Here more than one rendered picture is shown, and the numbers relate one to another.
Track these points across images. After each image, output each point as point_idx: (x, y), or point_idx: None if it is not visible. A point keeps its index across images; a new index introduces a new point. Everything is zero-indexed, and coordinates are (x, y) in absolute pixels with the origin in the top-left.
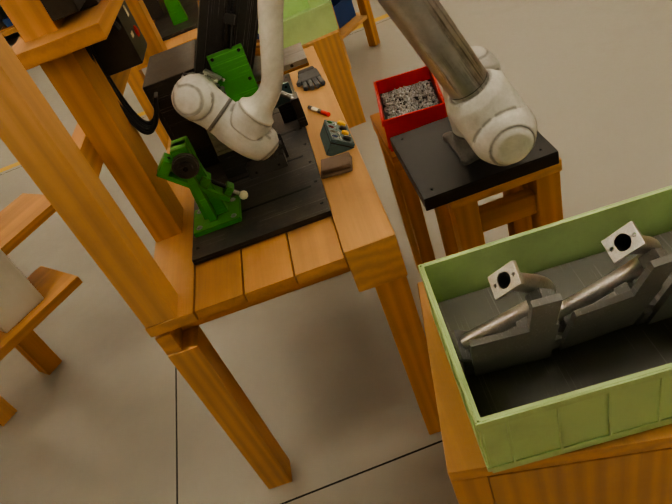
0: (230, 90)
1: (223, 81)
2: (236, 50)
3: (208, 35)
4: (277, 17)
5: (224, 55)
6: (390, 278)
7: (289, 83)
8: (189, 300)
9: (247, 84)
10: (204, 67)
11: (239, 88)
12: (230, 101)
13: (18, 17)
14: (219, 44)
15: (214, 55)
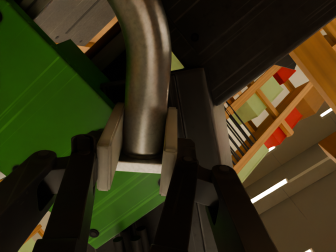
0: (61, 108)
1: (99, 130)
2: (99, 229)
3: (196, 239)
4: None
5: (129, 206)
6: None
7: (65, 40)
8: None
9: (15, 148)
10: (183, 137)
11: (34, 126)
12: (41, 66)
13: None
14: (157, 221)
15: (160, 196)
